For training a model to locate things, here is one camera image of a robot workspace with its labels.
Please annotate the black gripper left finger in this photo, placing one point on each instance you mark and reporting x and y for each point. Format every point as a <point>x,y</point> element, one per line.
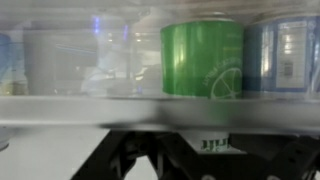
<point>100,163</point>

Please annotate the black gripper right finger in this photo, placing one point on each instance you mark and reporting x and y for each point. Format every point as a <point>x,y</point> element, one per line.
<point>293,160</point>

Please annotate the white can green print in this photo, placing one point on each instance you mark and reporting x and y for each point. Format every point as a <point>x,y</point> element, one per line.
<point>213,144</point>

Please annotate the green soda can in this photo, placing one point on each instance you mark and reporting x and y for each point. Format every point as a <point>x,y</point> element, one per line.
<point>190,56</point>

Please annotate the blue and white container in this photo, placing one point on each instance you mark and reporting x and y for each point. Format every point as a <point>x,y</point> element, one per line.
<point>286,53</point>

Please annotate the clear plastic food tub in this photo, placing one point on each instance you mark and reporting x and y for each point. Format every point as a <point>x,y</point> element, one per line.
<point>50,66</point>

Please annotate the blue packet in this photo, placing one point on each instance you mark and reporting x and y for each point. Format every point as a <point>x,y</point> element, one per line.
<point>5,60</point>

